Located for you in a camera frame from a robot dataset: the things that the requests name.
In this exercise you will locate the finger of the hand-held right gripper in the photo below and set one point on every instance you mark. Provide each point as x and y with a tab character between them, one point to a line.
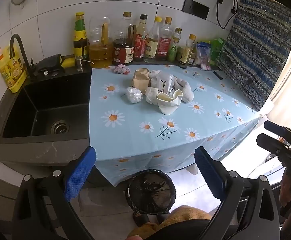
270	143
276	130

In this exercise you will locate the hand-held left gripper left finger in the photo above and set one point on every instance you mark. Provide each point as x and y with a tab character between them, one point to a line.
80	172

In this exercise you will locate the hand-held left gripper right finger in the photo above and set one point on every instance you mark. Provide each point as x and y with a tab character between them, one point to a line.
208	172

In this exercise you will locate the trash bin with black bag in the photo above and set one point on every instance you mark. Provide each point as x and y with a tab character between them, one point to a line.
150	195

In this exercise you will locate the crushed white paper cup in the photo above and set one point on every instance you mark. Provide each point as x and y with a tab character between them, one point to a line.
169	105

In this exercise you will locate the foil ball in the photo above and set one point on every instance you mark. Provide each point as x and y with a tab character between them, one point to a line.
134	95

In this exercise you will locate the white tissue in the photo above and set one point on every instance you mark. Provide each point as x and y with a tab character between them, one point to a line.
151	95

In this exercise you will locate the pink and white wrapper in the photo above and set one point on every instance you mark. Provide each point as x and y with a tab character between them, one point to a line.
121	69

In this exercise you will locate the person's right hand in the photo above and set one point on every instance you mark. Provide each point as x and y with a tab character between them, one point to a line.
284	190

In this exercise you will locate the white table leg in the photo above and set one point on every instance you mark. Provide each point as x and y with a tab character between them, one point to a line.
193	170

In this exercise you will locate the white curtain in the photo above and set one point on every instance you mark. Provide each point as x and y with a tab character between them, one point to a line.
290	92

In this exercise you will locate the person's yellow fleece pants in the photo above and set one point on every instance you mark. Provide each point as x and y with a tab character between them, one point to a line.
183	213

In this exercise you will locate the metal sink drain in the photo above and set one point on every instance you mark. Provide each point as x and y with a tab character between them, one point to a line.
60	127

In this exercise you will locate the black slipper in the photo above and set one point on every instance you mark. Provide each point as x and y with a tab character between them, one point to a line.
162	218
140	219

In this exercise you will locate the blue daisy print tablecloth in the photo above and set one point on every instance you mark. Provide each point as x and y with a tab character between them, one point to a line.
135	135

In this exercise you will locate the black sink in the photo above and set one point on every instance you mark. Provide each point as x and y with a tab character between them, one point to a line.
48	100

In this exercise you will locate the black marker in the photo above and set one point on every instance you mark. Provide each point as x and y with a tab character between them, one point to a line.
218	75

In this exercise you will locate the blue patterned cloth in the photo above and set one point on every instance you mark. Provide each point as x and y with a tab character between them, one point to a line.
255	50

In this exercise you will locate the foil-lined paper bag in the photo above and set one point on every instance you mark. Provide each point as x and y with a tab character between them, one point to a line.
164	82

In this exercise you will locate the green packet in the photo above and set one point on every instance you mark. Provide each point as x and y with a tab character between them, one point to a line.
216	48

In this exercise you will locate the clear plastic seasoning packet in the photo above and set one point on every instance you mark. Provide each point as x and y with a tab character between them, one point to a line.
204	55

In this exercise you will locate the metal soap dispenser pump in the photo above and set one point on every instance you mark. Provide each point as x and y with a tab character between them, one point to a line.
80	65

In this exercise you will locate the brown paper bag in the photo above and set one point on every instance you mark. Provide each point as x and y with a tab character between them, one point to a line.
140	82

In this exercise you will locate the yellow sponge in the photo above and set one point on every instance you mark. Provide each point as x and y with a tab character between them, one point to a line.
69	62

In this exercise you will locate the black folded cloth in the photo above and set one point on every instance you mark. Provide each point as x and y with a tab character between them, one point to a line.
49	63

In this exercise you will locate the small yellow cap oil bottle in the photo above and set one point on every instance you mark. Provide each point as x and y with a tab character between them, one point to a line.
185	55

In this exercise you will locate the large clear oil jug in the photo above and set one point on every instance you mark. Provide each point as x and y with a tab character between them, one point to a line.
100	55

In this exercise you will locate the yellow dish soap bottle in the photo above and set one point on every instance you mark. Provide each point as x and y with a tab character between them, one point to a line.
11	72

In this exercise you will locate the dark soy sauce jug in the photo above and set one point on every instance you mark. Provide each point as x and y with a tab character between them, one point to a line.
123	52

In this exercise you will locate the bottle with green print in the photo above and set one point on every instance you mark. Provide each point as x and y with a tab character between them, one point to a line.
174	48

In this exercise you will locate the clear bottle with red label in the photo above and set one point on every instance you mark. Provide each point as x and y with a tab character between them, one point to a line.
165	45

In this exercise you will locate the clear vinegar bottle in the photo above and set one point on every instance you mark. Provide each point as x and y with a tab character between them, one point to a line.
151	46

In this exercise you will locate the green label sauce bottle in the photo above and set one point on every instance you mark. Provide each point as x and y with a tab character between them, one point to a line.
80	30

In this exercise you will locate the black faucet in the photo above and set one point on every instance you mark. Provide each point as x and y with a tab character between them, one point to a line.
16	38

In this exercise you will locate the black wall socket panel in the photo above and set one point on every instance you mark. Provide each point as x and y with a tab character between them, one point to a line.
195	8

